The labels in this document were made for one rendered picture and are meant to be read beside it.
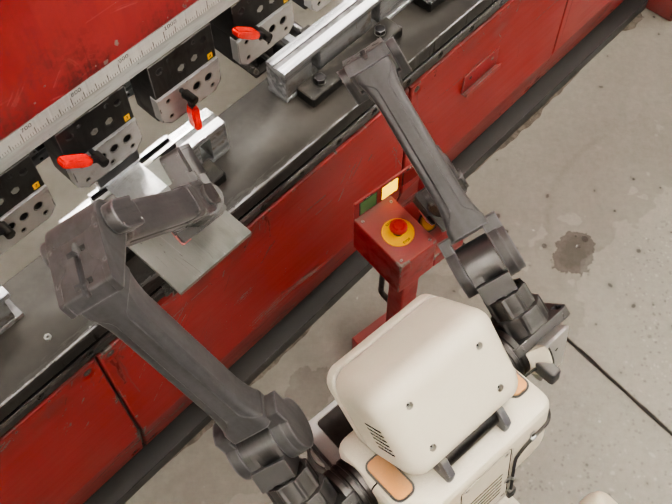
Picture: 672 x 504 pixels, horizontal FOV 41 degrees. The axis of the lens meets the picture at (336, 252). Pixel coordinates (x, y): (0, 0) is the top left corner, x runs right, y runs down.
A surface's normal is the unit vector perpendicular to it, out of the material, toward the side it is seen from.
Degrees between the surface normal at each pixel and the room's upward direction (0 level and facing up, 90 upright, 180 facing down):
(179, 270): 0
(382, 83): 31
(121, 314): 69
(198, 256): 0
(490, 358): 48
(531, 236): 0
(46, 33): 90
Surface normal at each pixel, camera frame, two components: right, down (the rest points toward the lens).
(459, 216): -0.20, -0.02
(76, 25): 0.73, 0.59
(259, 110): -0.01, -0.51
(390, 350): -0.45, -0.81
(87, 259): -0.41, -0.34
